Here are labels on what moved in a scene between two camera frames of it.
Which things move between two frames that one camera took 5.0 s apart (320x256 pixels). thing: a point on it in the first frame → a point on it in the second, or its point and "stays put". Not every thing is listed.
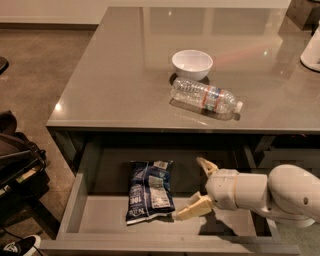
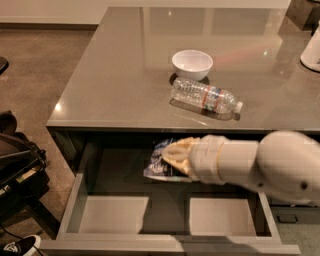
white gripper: [222, 188] → [205, 158]
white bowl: [192, 64] stays put
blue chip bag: [150, 190] → [158, 168]
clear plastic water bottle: [213, 98] stays put
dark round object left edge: [4, 64] stays put
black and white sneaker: [25, 246] stays put
